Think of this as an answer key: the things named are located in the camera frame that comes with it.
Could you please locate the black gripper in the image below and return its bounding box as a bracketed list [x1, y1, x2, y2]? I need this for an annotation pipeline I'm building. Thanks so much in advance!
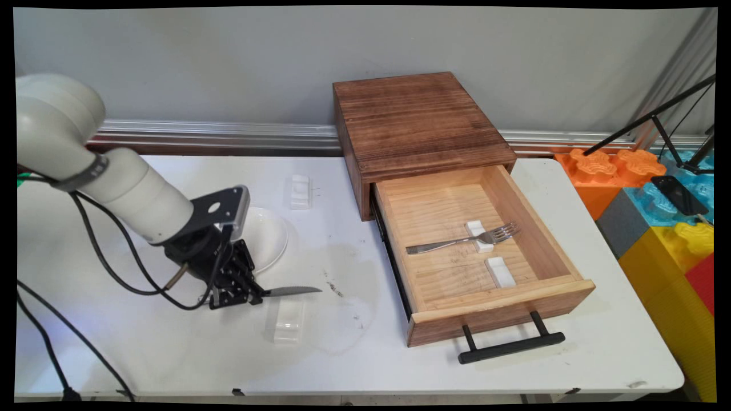
[164, 225, 270, 311]

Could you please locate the steel table knife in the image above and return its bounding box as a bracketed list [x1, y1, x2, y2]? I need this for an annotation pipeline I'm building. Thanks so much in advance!
[263, 286, 323, 299]

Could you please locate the white round plate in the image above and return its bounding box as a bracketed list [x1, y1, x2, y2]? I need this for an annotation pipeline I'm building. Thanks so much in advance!
[243, 207, 289, 274]

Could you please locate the clear plastic cutlery rest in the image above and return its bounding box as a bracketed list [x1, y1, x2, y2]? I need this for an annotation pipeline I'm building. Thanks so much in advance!
[272, 297, 307, 345]

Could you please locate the white cutlery rest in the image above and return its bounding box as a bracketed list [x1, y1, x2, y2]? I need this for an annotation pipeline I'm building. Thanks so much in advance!
[485, 256, 518, 289]
[465, 220, 496, 254]
[289, 174, 312, 211]

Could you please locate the light wooden drawer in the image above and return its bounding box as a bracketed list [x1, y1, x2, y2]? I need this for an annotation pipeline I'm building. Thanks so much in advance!
[371, 164, 596, 348]

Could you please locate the steel fork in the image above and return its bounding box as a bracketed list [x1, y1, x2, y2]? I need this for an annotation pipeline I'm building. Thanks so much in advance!
[405, 222, 521, 256]

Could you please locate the dark wooden drawer cabinet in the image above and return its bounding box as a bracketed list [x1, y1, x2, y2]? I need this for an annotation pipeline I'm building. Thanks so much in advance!
[333, 71, 518, 223]

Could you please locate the orange giant building block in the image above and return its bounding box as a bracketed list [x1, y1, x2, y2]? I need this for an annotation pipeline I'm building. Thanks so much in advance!
[554, 147, 668, 221]

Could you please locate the grey giant building block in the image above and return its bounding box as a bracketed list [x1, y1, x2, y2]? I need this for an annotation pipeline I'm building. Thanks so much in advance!
[596, 188, 652, 261]

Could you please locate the blue giant building block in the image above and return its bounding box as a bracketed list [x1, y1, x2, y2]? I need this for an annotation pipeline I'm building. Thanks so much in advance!
[622, 150, 716, 229]

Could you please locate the black tripod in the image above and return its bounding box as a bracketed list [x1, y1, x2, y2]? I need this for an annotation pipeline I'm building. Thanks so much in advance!
[583, 74, 717, 175]

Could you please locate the black phone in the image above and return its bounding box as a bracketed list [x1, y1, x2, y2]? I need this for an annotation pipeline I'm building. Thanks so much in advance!
[651, 175, 710, 217]

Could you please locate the red giant building block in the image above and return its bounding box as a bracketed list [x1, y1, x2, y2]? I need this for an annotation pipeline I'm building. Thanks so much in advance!
[685, 254, 716, 317]

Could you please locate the grey curtain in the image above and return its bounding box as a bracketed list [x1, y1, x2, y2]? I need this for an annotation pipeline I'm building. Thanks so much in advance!
[630, 8, 718, 151]

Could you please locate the thick black cable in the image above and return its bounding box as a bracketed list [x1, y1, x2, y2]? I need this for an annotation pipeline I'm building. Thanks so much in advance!
[16, 171, 232, 401]

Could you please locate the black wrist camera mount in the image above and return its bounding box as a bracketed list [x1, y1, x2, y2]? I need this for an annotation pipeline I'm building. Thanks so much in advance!
[191, 184, 251, 241]

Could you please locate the aluminium wall rail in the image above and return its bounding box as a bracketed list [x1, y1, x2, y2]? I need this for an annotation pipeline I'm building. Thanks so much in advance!
[86, 119, 710, 156]

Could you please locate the thin black cable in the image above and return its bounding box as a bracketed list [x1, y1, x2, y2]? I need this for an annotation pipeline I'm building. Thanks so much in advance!
[16, 191, 189, 401]

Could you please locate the black drawer handle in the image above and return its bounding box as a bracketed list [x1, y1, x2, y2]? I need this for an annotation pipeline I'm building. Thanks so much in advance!
[458, 311, 567, 365]

